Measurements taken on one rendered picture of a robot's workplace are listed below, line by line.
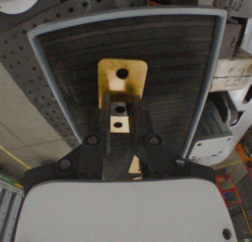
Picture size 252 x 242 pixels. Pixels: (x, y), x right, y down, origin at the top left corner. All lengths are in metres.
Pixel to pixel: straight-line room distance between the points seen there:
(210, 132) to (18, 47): 0.71
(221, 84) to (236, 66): 0.04
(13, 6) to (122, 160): 0.51
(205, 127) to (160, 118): 0.21
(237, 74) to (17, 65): 0.75
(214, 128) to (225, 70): 0.15
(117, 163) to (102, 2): 0.49
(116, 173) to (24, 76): 0.61
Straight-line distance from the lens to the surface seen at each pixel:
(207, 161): 0.74
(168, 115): 0.16
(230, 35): 0.22
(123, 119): 0.15
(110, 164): 0.24
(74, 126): 0.16
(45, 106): 0.83
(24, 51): 0.70
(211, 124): 0.38
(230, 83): 0.30
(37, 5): 0.53
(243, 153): 0.75
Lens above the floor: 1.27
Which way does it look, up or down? 45 degrees down
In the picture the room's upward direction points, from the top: 175 degrees clockwise
